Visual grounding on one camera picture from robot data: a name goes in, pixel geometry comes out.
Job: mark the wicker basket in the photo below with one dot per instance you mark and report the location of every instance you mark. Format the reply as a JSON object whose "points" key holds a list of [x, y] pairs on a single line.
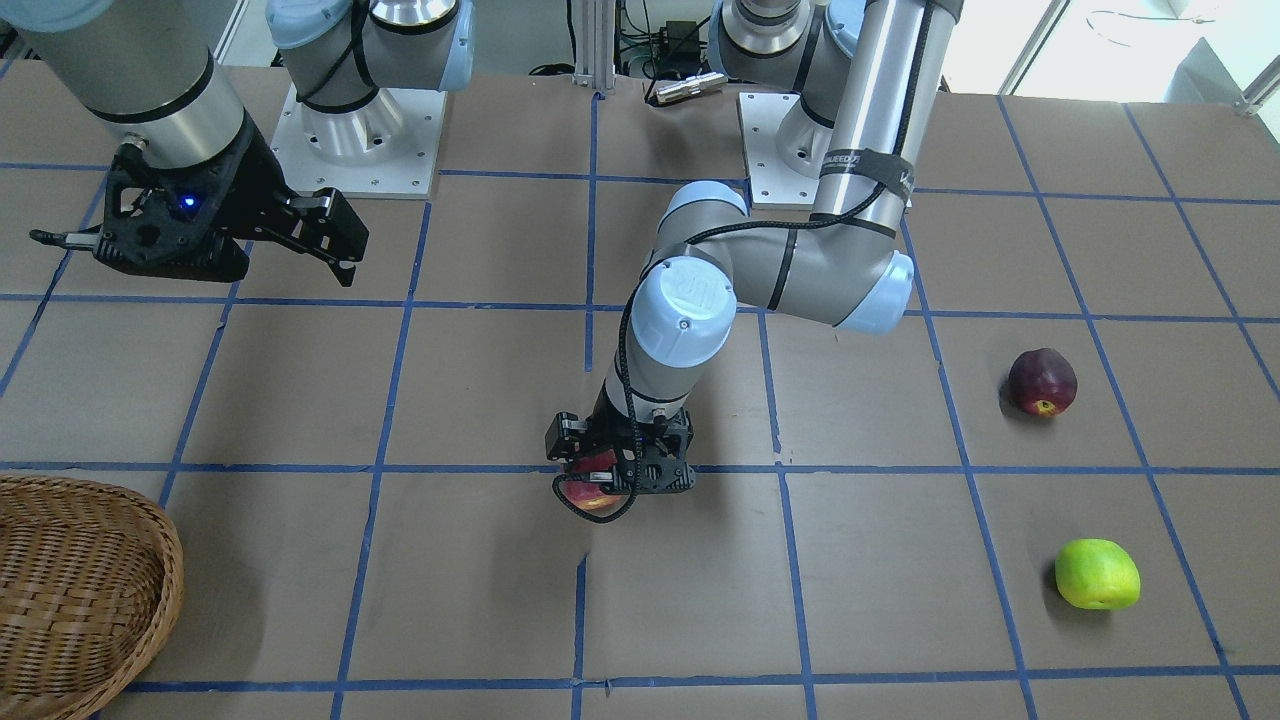
{"points": [[92, 580]]}

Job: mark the green apple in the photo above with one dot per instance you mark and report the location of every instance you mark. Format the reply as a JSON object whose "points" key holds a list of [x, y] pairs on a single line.
{"points": [[1096, 574]]}

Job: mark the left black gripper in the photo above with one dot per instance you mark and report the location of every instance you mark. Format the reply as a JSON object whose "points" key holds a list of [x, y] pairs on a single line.
{"points": [[561, 437]]}

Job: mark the silver metal connector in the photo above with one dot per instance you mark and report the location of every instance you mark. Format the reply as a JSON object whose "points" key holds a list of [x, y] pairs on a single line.
{"points": [[685, 89]]}

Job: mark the aluminium frame post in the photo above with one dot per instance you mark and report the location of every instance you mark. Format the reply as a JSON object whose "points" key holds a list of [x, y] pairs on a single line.
{"points": [[594, 32]]}

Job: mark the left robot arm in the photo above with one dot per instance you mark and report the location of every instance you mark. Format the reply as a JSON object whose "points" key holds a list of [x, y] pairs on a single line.
{"points": [[833, 115]]}

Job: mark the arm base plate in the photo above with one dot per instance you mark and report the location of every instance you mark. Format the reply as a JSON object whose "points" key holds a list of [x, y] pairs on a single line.
{"points": [[785, 147], [387, 150]]}

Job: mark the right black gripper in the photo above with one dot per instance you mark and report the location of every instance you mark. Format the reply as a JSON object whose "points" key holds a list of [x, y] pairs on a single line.
{"points": [[254, 176]]}

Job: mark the dark red apple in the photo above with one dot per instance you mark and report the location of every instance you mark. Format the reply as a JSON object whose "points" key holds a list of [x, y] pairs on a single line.
{"points": [[1041, 383]]}

